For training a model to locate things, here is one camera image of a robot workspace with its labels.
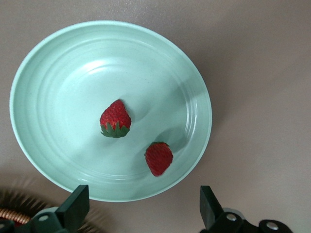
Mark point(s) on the red strawberry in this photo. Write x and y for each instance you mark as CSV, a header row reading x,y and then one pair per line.
x,y
159,157
115,116

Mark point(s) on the light green round plate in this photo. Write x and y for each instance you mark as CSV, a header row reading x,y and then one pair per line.
x,y
73,97

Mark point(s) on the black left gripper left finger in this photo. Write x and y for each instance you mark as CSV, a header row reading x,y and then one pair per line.
x,y
73,208

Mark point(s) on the brown wicker basket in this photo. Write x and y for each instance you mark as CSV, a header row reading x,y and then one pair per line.
x,y
14,213

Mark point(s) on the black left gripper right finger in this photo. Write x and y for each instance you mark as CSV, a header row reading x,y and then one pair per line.
x,y
211,211

